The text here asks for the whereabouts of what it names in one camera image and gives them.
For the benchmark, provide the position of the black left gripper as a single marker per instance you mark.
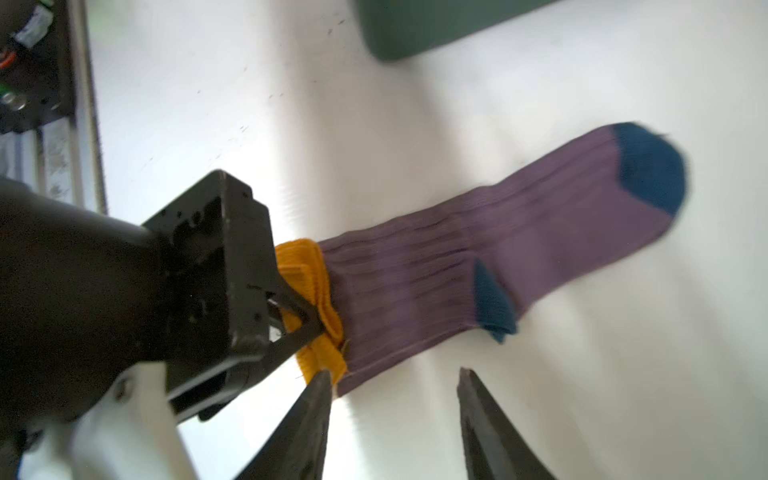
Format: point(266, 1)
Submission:
point(225, 331)

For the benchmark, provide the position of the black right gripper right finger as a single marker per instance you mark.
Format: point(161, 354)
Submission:
point(493, 447)

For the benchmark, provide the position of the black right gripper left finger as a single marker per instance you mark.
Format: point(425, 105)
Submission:
point(297, 447)

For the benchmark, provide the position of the purple sock orange cuff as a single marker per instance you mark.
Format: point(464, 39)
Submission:
point(482, 259)

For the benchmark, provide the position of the green divided organizer tray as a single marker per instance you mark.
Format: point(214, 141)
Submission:
point(397, 29)

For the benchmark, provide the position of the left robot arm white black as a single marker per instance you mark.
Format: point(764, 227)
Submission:
point(112, 333)

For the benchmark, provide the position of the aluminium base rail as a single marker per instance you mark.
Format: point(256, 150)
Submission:
point(49, 123)

